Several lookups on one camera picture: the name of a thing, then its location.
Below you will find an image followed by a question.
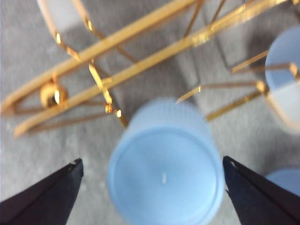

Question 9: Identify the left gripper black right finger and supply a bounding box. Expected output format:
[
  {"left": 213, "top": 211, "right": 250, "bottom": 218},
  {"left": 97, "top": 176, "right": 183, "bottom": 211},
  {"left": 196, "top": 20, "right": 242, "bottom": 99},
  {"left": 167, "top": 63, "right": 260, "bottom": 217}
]
[{"left": 222, "top": 156, "right": 300, "bottom": 225}]

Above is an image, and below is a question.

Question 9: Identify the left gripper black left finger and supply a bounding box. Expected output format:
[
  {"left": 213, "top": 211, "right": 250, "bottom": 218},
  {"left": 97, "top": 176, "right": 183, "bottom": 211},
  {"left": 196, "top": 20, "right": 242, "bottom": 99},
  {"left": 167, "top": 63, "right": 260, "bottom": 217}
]
[{"left": 0, "top": 158, "right": 84, "bottom": 225}]

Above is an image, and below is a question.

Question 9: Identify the blue ribbed plastic cup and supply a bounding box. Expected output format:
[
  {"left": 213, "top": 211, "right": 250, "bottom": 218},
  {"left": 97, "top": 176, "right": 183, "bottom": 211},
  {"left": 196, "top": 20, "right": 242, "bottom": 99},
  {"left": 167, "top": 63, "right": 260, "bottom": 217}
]
[
  {"left": 264, "top": 25, "right": 300, "bottom": 94},
  {"left": 106, "top": 97, "right": 227, "bottom": 225},
  {"left": 266, "top": 168, "right": 300, "bottom": 197}
]

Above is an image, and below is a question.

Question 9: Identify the gold wire cup holder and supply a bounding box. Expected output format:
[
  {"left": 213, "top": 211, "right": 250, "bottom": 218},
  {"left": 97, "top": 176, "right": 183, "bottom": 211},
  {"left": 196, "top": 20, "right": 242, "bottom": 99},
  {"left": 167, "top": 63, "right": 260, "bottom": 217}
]
[{"left": 0, "top": 0, "right": 300, "bottom": 139}]

